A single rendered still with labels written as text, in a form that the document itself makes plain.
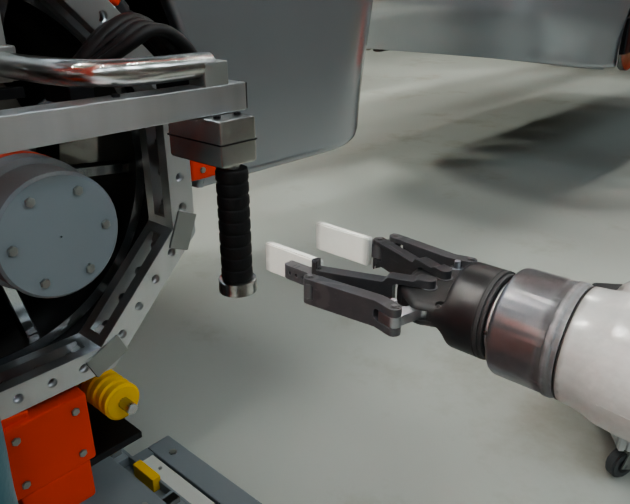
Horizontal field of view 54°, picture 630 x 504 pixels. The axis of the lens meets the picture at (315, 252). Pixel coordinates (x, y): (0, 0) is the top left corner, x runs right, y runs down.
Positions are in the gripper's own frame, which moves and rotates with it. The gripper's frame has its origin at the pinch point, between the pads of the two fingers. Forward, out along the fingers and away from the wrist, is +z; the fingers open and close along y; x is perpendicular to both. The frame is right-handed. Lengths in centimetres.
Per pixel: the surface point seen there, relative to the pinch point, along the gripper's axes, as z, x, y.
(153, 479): 49, -65, 7
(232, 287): 10.8, -6.8, -1.8
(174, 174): 32.5, 0.3, 7.1
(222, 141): 10.6, 9.9, -2.3
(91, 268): 17.7, -2.2, -14.6
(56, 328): 41.1, -20.6, -9.3
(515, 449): 7, -83, 84
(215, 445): 65, -83, 35
